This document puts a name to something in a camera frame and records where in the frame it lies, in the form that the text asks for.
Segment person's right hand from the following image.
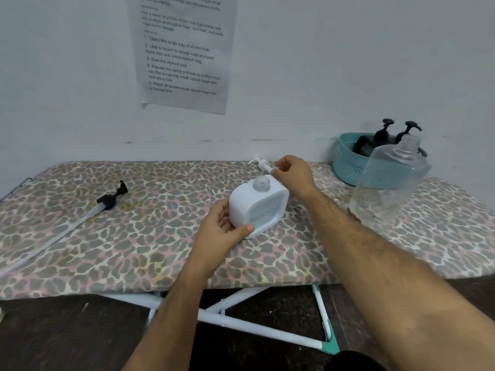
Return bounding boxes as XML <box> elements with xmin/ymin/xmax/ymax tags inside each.
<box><xmin>270</xmin><ymin>155</ymin><xmax>320</xmax><ymax>204</ymax></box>

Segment person's left hand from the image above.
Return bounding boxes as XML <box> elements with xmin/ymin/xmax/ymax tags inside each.
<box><xmin>189</xmin><ymin>198</ymin><xmax>255</xmax><ymax>281</ymax></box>

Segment small white pump head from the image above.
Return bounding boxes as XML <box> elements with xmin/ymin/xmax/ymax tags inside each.
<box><xmin>247</xmin><ymin>154</ymin><xmax>276</xmax><ymax>176</ymax></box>

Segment white square soap dispenser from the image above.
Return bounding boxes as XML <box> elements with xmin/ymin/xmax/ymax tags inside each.
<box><xmin>228</xmin><ymin>175</ymin><xmax>290</xmax><ymax>240</ymax></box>

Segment black square dispenser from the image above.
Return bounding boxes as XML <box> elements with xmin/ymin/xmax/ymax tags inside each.
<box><xmin>388</xmin><ymin>136</ymin><xmax>428</xmax><ymax>157</ymax></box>
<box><xmin>354</xmin><ymin>134</ymin><xmax>391</xmax><ymax>157</ymax></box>

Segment transparent bottle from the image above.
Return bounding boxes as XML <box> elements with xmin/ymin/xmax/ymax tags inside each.
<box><xmin>346</xmin><ymin>134</ymin><xmax>432</xmax><ymax>225</ymax></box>

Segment black pump with long tube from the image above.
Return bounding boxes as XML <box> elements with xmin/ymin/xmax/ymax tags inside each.
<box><xmin>0</xmin><ymin>180</ymin><xmax>129</xmax><ymax>279</ymax></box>

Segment person's left forearm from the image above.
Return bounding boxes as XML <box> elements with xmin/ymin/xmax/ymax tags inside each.
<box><xmin>122</xmin><ymin>266</ymin><xmax>211</xmax><ymax>371</ymax></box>

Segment person's right forearm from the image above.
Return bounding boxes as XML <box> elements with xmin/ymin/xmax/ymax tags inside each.
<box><xmin>303</xmin><ymin>189</ymin><xmax>495</xmax><ymax>371</ymax></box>

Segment person's right leg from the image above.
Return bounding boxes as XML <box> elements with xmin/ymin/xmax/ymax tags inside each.
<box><xmin>323</xmin><ymin>350</ymin><xmax>387</xmax><ymax>371</ymax></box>

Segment teal plastic basket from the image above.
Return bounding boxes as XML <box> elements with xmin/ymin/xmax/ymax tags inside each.
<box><xmin>332</xmin><ymin>132</ymin><xmax>429</xmax><ymax>188</ymax></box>

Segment leopard print ironing board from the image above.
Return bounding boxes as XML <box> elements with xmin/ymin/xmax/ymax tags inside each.
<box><xmin>0</xmin><ymin>161</ymin><xmax>495</xmax><ymax>301</ymax></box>

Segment white ironing board legs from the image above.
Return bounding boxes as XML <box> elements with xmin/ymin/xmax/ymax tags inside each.
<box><xmin>102</xmin><ymin>283</ymin><xmax>341</xmax><ymax>356</ymax></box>

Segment printed paper sheet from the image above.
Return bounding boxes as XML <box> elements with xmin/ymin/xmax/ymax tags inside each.
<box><xmin>127</xmin><ymin>0</ymin><xmax>239</xmax><ymax>115</ymax></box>

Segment metal wire iron rest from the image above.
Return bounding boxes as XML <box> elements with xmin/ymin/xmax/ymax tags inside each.
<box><xmin>0</xmin><ymin>176</ymin><xmax>34</xmax><ymax>201</ymax></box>

